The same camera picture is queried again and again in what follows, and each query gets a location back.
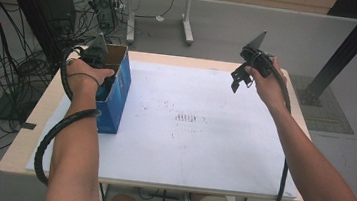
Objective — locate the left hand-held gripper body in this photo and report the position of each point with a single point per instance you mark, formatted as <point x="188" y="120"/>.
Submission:
<point x="96" y="53"/>

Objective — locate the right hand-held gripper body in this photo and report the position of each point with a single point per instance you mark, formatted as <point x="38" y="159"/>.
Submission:
<point x="257" y="57"/>

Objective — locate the blue cardboard box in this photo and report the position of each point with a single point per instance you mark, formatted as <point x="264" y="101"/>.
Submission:
<point x="116" y="107"/>

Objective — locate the person's right hand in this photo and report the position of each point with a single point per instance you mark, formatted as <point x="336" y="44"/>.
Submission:
<point x="268" y="88"/>

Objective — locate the person's left hand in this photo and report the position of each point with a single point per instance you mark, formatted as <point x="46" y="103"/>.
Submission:
<point x="83" y="77"/>

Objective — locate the thin black wristband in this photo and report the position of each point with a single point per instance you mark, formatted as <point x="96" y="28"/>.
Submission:
<point x="83" y="74"/>

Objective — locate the black computer tower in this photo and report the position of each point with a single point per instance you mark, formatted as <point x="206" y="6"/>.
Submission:
<point x="104" y="5"/>

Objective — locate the black equipment case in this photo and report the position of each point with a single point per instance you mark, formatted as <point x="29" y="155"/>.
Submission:
<point x="58" y="14"/>

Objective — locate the white background desk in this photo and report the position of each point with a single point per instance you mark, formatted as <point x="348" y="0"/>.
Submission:
<point x="186" y="17"/>

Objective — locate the black tape piece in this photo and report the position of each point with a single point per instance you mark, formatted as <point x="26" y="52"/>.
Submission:
<point x="28" y="125"/>

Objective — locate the black metal stand post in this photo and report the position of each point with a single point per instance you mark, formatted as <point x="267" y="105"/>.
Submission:
<point x="31" y="11"/>
<point x="349" y="51"/>

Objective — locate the black stand base plate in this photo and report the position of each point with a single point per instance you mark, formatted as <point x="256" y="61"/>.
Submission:
<point x="2" y="110"/>

